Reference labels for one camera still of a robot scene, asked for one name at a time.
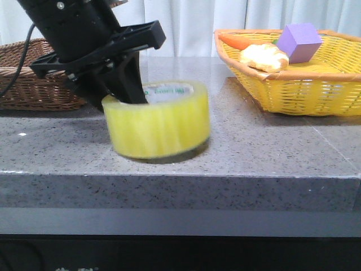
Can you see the brown wicker basket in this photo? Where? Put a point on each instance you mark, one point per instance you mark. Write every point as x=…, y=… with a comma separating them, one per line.
x=30, y=92

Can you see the orange toy carrot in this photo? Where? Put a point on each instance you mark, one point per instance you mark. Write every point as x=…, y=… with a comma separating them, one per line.
x=239, y=42

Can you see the white curtain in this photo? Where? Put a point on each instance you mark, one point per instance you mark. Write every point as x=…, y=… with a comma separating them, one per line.
x=189, y=26

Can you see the yellow clear tape roll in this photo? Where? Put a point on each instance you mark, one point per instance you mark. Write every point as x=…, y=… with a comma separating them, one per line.
x=175, y=119

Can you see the purple cube block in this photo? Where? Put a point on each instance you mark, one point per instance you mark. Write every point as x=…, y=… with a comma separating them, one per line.
x=300, y=42

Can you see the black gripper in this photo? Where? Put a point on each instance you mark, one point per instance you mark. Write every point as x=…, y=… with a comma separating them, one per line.
x=86, y=37

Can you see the yellow woven basket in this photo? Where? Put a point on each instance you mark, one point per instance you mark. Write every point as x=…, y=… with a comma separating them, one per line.
x=329, y=84

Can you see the bread roll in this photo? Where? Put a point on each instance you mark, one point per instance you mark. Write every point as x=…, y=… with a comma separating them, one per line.
x=266, y=57

